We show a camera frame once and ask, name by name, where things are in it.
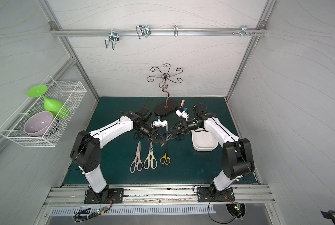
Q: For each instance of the small metal hook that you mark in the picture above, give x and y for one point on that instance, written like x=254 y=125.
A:
x=176 y=30

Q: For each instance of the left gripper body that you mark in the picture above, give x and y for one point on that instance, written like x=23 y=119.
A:
x=153 y=133

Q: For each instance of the white vent strip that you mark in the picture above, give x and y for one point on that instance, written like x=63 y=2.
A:
x=189 y=209

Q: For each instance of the metal loop hook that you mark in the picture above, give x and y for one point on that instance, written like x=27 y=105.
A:
x=143 y=31

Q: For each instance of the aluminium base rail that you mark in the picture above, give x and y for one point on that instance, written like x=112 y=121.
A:
x=164 y=194

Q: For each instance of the white storage box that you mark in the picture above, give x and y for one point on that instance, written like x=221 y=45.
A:
x=203 y=141

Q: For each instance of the tiny black scissors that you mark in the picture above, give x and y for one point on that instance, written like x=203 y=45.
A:
x=172 y=138

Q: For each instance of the beige scissors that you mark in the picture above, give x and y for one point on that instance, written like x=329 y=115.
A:
x=150 y=161

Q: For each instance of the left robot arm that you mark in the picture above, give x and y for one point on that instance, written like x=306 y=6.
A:
x=86 y=151

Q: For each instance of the black handled scissors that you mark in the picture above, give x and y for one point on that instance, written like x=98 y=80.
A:
x=179 y=137

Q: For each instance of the green plastic goblet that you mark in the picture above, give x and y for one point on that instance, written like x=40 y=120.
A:
x=54 y=106

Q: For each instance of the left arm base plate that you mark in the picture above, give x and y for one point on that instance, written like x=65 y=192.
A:
x=108 y=195

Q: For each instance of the large black scissors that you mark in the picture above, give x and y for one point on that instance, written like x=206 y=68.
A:
x=138 y=135

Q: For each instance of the right metal hook cluster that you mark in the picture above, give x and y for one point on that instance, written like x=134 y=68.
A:
x=244 y=32

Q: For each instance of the pink scissors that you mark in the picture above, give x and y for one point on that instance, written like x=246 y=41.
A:
x=137 y=164

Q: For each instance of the lilac bowl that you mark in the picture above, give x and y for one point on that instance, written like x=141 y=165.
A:
x=38 y=124

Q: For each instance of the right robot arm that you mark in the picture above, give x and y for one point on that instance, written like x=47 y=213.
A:
x=237 y=156

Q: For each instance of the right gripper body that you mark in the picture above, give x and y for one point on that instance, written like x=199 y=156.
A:
x=180 y=125

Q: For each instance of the yellow black scissors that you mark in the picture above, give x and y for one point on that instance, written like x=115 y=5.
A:
x=165 y=159

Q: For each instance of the double prong metal hook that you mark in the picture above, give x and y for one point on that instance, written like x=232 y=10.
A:
x=112 y=39

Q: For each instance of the white wire basket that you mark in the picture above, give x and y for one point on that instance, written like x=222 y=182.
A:
x=70 y=93

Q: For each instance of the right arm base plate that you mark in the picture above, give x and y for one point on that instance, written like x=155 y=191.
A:
x=207 y=194

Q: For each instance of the blue handled scissors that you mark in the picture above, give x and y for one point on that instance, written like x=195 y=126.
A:
x=167 y=134

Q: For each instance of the aluminium top rail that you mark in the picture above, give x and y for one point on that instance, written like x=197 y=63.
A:
x=183 y=32

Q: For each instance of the dark metal jewelry stand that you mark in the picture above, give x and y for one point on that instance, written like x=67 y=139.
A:
x=169 y=105

